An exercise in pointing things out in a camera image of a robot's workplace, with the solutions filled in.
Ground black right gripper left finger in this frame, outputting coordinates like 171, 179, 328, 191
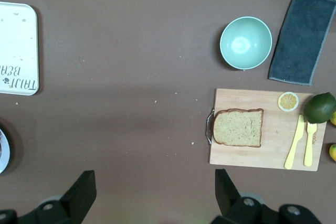
0, 170, 97, 224

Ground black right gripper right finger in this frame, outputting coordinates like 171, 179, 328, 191
212, 168, 322, 224

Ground brown-crusted bread slice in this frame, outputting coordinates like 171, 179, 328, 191
213, 108, 265, 148

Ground white round plate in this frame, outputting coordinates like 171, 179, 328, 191
0, 123, 11, 175

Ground yellow plastic knife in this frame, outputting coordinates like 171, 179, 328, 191
284, 114, 305, 170

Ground yellow plastic fork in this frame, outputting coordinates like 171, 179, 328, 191
303, 122, 318, 167

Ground lemon slice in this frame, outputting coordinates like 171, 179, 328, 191
278, 91, 300, 112

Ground dark green lime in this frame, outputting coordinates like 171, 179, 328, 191
303, 92, 336, 124

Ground mint green bowl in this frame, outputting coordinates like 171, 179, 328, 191
219, 16, 273, 71

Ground cream bear-print tray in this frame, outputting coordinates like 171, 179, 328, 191
0, 2, 39, 96

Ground dark grey cloth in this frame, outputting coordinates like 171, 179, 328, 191
268, 0, 336, 86

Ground wooden cutting board, metal handle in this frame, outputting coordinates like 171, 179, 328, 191
205, 88, 328, 172

